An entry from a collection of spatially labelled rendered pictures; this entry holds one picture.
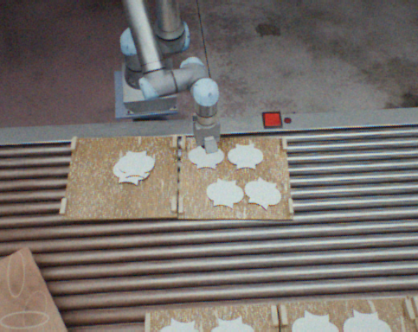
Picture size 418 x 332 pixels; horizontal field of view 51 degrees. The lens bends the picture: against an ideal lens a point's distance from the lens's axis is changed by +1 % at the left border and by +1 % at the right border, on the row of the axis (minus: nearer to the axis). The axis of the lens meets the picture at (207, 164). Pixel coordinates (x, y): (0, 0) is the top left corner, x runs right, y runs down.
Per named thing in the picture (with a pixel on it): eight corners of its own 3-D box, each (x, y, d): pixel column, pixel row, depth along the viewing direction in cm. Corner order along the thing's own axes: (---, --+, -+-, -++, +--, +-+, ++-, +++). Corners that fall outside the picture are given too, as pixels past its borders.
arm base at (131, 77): (121, 67, 187) (117, 50, 178) (156, 60, 189) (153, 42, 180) (128, 93, 179) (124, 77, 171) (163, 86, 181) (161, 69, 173)
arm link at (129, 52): (120, 53, 177) (114, 27, 166) (152, 45, 180) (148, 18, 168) (128, 73, 172) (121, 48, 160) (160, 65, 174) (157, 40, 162)
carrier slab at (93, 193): (74, 139, 172) (73, 137, 171) (177, 137, 173) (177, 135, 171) (61, 221, 154) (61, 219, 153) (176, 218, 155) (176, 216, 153)
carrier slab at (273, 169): (182, 139, 172) (181, 137, 171) (284, 139, 172) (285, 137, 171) (178, 220, 154) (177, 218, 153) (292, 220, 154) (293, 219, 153)
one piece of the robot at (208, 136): (198, 136, 138) (199, 162, 152) (225, 130, 139) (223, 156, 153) (189, 107, 144) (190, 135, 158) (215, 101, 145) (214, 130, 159)
